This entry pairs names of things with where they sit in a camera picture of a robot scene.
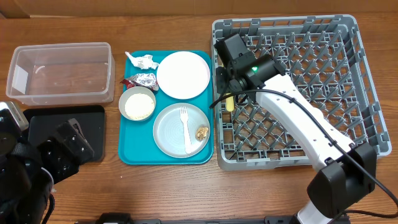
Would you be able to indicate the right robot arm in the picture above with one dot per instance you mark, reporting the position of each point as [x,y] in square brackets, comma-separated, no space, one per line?
[345,171]

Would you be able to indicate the grey bowl with rice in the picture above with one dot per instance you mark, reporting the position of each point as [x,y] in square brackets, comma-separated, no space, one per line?
[137,103]

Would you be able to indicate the clear plastic bin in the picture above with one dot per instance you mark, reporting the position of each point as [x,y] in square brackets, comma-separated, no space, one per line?
[62,74]

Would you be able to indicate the crumpled foil wrapper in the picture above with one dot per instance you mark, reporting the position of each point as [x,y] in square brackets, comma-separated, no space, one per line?
[147,80]

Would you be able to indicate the grey dishwasher rack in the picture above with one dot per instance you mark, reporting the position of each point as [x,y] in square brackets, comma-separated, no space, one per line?
[325,58]

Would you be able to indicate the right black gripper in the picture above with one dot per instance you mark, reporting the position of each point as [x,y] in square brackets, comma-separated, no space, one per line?
[224,85]

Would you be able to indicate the crumpled white tissue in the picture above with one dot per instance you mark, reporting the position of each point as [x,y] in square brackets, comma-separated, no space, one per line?
[144,62]

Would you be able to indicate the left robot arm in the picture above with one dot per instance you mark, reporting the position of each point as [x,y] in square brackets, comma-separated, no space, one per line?
[28,173]

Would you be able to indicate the brown food scrap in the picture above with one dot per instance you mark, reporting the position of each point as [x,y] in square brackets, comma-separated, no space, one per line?
[201,133]

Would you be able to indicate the black tray bin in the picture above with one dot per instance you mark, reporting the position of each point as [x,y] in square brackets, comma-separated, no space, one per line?
[91,118]

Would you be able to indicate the teal serving tray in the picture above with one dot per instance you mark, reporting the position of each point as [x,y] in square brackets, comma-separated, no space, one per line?
[136,141]

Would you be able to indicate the grey plate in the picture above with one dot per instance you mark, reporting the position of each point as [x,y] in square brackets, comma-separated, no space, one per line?
[168,130]

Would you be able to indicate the yellow plastic spoon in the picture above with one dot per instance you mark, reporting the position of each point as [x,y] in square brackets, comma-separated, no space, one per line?
[229,102]

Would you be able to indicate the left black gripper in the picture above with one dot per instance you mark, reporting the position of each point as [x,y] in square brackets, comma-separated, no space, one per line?
[66,165]

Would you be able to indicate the white pink-rimmed plate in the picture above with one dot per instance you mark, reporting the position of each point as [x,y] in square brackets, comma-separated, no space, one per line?
[183,75]

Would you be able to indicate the white plastic fork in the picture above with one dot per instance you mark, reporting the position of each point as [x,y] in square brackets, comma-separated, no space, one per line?
[184,120]

